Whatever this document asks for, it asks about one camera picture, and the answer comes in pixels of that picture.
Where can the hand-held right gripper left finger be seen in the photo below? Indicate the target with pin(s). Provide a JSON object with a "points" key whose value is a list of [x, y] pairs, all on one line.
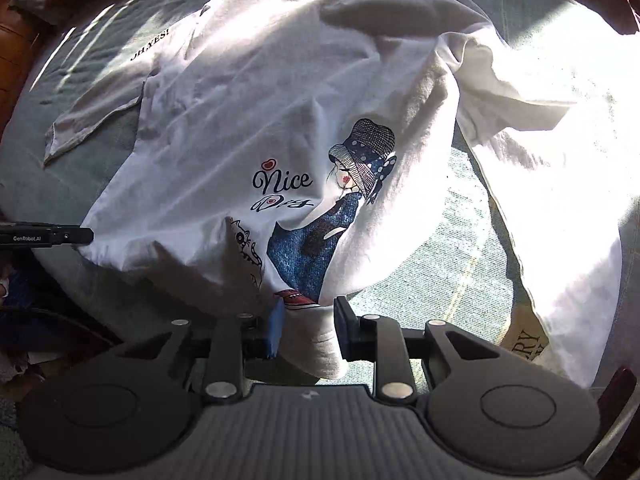
{"points": [[275, 332]]}

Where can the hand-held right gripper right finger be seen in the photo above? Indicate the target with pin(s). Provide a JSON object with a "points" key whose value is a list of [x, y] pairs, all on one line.
{"points": [[346, 330]]}

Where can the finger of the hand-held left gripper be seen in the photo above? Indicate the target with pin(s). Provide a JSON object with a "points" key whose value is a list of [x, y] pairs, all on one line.
{"points": [[80, 236]]}

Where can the white printed t-shirt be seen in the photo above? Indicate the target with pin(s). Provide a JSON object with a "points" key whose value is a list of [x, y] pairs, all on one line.
{"points": [[250, 110]]}

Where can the wooden headboard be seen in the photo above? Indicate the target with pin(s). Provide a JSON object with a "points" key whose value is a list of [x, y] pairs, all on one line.
{"points": [[15, 60]]}

